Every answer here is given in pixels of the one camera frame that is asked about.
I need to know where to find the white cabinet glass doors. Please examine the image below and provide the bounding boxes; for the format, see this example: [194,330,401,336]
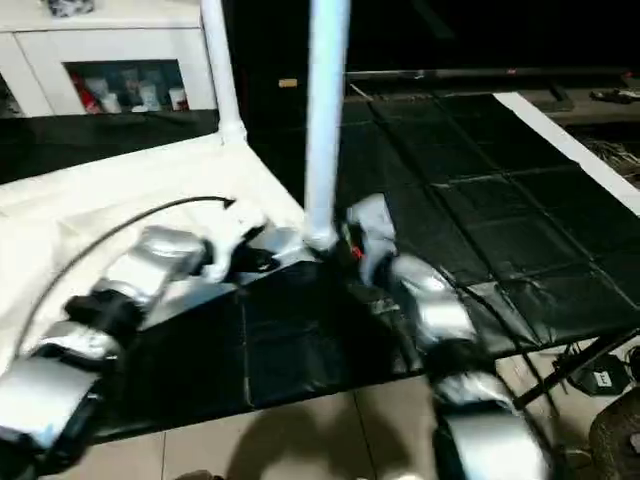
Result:
[0,24,222,119]

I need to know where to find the dark rounded foot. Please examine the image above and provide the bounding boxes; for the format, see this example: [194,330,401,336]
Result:
[171,466,217,480]

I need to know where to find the grey floor box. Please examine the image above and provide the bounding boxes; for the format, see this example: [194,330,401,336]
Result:
[573,353,632,400]

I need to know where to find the black box gold label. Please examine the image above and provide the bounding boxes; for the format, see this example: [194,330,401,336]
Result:
[234,0,351,151]

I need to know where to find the black left camera cable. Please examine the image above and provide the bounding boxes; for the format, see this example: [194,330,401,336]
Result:
[12,195,238,357]

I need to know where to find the speckled ornament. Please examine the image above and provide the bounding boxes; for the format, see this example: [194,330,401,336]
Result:
[42,0,97,16]

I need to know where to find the black stand leg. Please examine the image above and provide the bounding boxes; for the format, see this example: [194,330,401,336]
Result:
[511,326,640,410]

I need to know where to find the black mat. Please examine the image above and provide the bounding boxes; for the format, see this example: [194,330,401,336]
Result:
[0,92,640,447]

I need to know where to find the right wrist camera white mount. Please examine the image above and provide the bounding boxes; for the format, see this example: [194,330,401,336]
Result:
[343,192,400,287]

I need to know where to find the silver metal rail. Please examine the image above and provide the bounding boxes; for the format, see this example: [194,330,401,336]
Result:
[344,66,640,82]

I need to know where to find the white flat board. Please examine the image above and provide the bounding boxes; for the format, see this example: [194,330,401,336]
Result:
[492,91,640,217]

